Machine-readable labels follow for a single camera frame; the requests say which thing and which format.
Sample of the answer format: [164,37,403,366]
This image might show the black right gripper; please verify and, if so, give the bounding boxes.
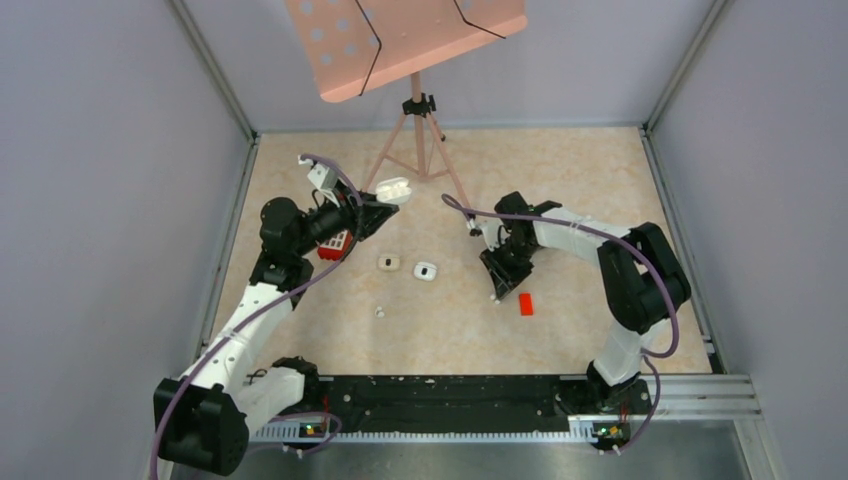
[480,237,539,299]

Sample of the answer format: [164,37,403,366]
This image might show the white oval charging case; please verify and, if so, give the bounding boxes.
[374,177,412,205]

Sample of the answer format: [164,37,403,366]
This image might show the white charging case gold trim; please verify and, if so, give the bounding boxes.
[413,261,438,282]

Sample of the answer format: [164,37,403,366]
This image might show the beige charging case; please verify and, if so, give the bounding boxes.
[377,254,401,272]

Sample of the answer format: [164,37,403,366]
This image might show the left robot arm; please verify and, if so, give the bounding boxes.
[148,191,400,479]

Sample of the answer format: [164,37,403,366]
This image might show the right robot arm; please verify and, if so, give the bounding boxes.
[466,192,692,412]

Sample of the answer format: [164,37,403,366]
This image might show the red rectangular block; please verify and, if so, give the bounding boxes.
[518,292,535,316]

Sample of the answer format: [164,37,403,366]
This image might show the red white grid block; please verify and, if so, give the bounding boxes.
[317,230,353,261]

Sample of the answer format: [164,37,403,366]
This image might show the pink music stand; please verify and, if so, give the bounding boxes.
[284,0,528,205]

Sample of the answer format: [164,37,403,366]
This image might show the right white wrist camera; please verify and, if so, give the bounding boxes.
[468,217,508,251]

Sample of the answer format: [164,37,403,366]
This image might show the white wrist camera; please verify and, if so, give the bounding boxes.
[468,217,508,251]
[297,154,347,208]

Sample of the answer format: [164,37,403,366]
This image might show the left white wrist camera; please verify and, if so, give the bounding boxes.
[297,154,347,208]

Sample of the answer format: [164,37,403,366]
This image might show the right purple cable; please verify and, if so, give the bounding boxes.
[441,193,682,454]

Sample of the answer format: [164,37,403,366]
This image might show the purple cable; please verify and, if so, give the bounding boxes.
[148,153,364,480]
[441,193,682,454]

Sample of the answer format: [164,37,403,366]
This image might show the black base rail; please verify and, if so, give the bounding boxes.
[270,357,656,451]

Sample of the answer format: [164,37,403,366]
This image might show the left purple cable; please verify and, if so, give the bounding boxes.
[148,153,364,480]

